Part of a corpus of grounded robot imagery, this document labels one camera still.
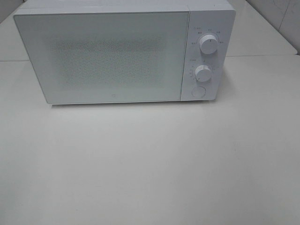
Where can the white microwave oven body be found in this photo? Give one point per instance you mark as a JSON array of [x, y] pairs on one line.
[[205, 16]]

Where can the white round knob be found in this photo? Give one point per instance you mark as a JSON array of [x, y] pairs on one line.
[[203, 73], [208, 43]]

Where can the white round door button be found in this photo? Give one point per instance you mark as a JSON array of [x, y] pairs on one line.
[[198, 92]]

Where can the white microwave door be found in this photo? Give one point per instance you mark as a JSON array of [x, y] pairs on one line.
[[106, 58]]

